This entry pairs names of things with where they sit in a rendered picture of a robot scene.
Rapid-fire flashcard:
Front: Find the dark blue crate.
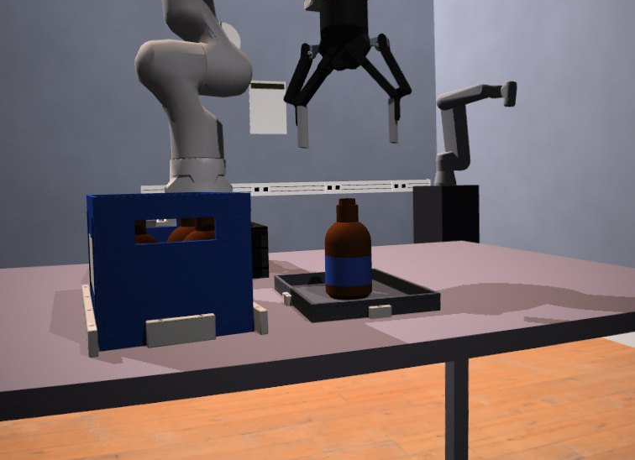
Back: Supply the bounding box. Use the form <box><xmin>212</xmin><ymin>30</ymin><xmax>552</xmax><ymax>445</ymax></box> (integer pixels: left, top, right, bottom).
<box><xmin>87</xmin><ymin>192</ymin><xmax>255</xmax><ymax>352</ymax></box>

